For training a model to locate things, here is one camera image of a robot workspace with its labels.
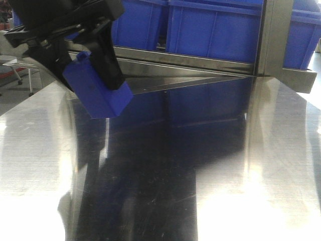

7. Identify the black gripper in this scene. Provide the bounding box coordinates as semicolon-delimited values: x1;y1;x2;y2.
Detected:
4;1;125;91

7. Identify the blue block part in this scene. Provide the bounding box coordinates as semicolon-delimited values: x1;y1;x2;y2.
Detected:
63;51;133;118

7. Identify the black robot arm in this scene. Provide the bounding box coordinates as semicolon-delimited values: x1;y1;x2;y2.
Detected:
5;1;125;90

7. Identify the blue plastic bin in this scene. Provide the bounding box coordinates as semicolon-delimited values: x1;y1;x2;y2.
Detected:
283;1;320;70
166;1;262;63
12;10;23;27
56;1;168;54

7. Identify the wheeled metal cart background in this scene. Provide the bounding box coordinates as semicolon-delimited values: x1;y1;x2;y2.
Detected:
0;55;40;98

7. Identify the blue plastic bin far left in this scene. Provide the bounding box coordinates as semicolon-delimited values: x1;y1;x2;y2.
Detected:
12;10;23;27

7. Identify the blue plastic bin middle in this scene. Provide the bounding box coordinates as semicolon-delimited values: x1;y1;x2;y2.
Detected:
166;1;262;63

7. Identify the blue plastic bin far right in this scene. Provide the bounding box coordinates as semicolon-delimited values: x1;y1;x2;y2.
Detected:
283;1;320;70

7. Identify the stainless steel shelf frame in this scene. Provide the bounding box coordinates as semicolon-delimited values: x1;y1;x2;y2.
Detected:
0;0;318;101

